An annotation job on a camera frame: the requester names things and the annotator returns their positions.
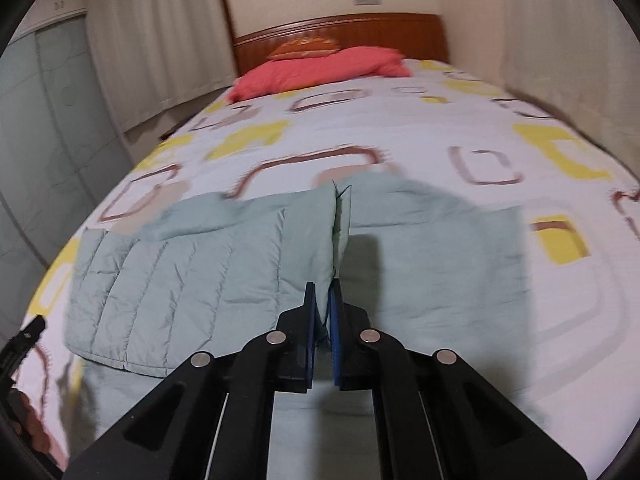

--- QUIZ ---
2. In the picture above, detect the wooden headboard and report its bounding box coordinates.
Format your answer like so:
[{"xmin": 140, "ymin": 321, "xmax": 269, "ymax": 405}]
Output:
[{"xmin": 233, "ymin": 12, "xmax": 449, "ymax": 77}]

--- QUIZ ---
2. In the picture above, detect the cream curtain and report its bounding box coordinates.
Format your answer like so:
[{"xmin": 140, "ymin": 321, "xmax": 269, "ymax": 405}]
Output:
[
  {"xmin": 500, "ymin": 0, "xmax": 640, "ymax": 181},
  {"xmin": 85, "ymin": 0, "xmax": 239, "ymax": 132}
]

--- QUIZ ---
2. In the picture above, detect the light green puffer jacket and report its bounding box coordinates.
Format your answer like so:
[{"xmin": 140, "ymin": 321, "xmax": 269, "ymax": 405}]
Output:
[{"xmin": 62, "ymin": 170, "xmax": 538, "ymax": 411}]

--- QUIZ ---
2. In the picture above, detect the orange patterned pillow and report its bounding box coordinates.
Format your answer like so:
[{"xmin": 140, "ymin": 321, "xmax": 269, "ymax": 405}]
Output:
[{"xmin": 266, "ymin": 35, "xmax": 344, "ymax": 61}]

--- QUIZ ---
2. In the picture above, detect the patterned bed sheet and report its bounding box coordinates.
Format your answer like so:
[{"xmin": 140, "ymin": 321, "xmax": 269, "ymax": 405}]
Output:
[{"xmin": 10, "ymin": 57, "xmax": 640, "ymax": 480}]

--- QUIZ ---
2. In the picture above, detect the red pillow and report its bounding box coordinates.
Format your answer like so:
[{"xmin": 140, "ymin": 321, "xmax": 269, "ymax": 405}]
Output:
[{"xmin": 227, "ymin": 46, "xmax": 414, "ymax": 104}]

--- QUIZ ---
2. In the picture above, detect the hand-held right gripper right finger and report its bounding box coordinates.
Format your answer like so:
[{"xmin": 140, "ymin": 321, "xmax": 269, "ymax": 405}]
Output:
[{"xmin": 330, "ymin": 279, "xmax": 587, "ymax": 480}]

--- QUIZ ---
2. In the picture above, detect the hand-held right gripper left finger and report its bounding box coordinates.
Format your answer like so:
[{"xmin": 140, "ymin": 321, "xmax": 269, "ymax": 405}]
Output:
[{"xmin": 62, "ymin": 281, "xmax": 317, "ymax": 480}]

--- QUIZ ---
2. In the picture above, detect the glass door wardrobe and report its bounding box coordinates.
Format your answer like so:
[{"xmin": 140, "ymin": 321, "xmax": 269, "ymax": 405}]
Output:
[{"xmin": 0, "ymin": 5, "xmax": 137, "ymax": 273}]

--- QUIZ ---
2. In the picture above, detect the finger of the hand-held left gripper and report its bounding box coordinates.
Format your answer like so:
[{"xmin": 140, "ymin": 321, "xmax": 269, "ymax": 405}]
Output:
[{"xmin": 14, "ymin": 314, "xmax": 47, "ymax": 357}]

